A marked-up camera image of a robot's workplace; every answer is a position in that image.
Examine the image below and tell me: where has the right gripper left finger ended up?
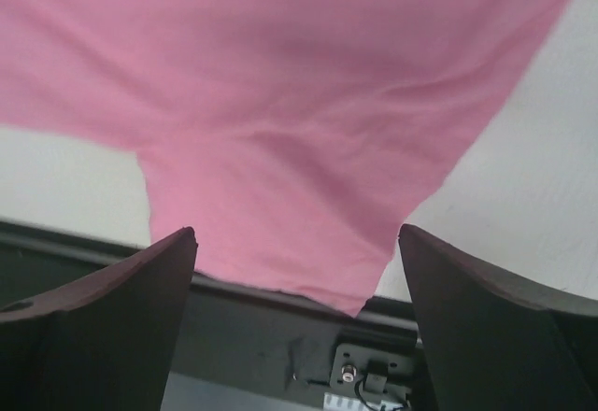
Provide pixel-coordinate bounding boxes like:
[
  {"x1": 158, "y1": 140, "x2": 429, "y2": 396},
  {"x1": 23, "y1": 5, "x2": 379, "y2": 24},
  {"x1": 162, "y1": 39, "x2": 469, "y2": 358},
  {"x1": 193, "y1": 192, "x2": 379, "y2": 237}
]
[{"x1": 1, "y1": 227, "x2": 197, "y2": 410}]

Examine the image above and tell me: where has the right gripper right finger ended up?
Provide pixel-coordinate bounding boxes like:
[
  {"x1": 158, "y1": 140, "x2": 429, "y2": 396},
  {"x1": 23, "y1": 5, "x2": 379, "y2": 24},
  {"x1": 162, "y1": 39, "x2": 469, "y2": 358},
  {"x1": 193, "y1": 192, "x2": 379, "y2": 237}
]
[{"x1": 399, "y1": 224, "x2": 597, "y2": 410}]

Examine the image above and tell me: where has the pink t shirt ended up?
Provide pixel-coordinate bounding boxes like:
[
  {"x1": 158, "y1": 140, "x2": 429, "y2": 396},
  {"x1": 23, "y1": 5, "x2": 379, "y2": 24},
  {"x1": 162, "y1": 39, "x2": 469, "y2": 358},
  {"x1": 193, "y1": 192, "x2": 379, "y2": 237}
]
[{"x1": 1, "y1": 0, "x2": 570, "y2": 315}]

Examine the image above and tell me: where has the black table edge rail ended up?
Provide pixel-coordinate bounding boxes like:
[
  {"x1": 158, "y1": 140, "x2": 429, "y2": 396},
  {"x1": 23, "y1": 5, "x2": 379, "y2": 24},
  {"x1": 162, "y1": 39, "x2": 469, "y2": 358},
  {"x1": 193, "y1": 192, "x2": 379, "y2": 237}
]
[{"x1": 1, "y1": 221, "x2": 422, "y2": 347}]

